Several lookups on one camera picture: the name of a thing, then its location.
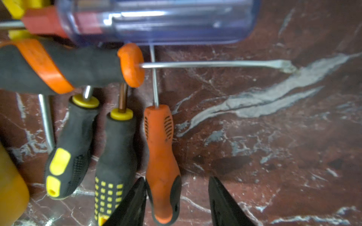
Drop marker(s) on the yellow plastic tray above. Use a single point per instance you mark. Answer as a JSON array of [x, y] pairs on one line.
[[14, 191]]

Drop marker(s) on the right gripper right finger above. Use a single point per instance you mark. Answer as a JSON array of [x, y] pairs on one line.
[[224, 209]]

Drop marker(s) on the orange slim screwdriver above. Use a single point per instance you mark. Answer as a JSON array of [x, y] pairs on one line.
[[163, 178]]

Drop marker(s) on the long yellow black screwdriver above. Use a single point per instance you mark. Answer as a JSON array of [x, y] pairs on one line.
[[45, 109]]

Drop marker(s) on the orange black handle screwdriver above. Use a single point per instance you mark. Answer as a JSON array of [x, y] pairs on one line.
[[46, 67]]

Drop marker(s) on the yellow dotted black screwdriver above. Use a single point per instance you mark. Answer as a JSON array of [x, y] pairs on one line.
[[116, 167]]

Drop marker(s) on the yellow black handle screwdriver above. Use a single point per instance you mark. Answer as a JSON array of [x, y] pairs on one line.
[[68, 162]]

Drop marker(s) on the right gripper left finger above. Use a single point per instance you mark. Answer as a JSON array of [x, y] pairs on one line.
[[131, 210]]

